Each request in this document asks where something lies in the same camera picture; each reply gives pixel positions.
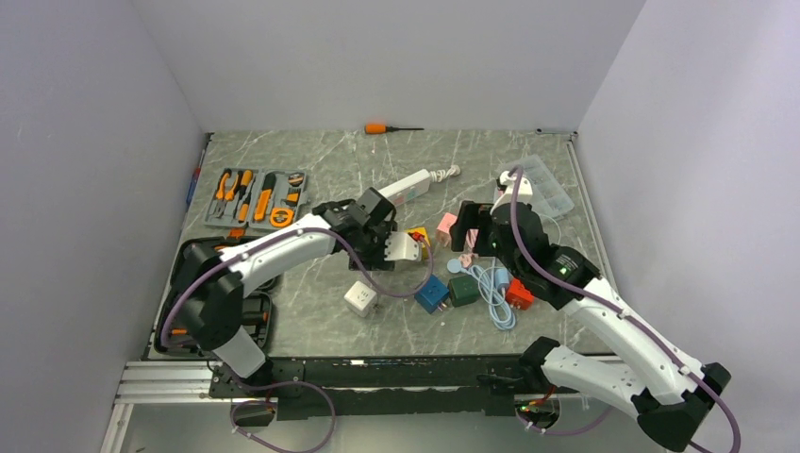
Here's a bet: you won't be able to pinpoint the light blue cube adapter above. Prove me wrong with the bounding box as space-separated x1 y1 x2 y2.
493 267 512 295

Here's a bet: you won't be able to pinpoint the white long power strip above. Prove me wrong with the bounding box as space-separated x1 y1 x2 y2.
378 165 461 207

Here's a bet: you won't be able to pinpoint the light blue power cable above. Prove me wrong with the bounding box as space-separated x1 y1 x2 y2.
445 257 519 331

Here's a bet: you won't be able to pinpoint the pink cube adapter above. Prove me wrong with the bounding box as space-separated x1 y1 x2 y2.
435 212 458 249

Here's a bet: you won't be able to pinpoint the yellow cube adapter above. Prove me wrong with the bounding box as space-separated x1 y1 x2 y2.
406 226 431 260

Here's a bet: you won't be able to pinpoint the dark green cube adapter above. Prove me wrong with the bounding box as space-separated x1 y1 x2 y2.
447 275 481 308

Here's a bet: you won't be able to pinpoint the red cube socket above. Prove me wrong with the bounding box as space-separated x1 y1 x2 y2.
505 278 535 310

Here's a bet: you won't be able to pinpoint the white cube adapter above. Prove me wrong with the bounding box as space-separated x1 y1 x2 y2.
343 281 378 318

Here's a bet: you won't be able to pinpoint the dark blue cube adapter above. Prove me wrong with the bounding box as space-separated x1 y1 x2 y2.
414 276 450 314

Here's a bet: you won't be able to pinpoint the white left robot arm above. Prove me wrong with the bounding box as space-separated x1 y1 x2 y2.
168 188 397 396

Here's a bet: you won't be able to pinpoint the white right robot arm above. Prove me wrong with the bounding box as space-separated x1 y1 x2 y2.
449 201 731 452

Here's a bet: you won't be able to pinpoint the clear plastic screw organizer box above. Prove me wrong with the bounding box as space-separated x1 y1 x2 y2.
496 155 575 219

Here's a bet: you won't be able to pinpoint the orange tape measure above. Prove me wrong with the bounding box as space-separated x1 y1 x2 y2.
269 208 294 228

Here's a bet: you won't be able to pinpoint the orange utility knife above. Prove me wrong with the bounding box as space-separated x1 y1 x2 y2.
253 189 273 222

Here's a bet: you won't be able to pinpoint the grey tool tray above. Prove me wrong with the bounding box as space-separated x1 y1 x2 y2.
204 167 308 232

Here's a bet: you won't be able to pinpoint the black open tool case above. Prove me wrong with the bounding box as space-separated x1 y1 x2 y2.
148 236 280 360

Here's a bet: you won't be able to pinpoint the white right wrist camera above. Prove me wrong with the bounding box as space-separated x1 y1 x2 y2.
494 171 534 205

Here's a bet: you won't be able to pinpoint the orange handled screwdriver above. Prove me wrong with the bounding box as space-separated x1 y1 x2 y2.
363 124 424 135

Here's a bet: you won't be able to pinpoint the orange handled pliers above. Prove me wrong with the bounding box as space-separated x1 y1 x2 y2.
209 168 255 221

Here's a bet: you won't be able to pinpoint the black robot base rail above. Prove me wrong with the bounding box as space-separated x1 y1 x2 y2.
208 354 554 421

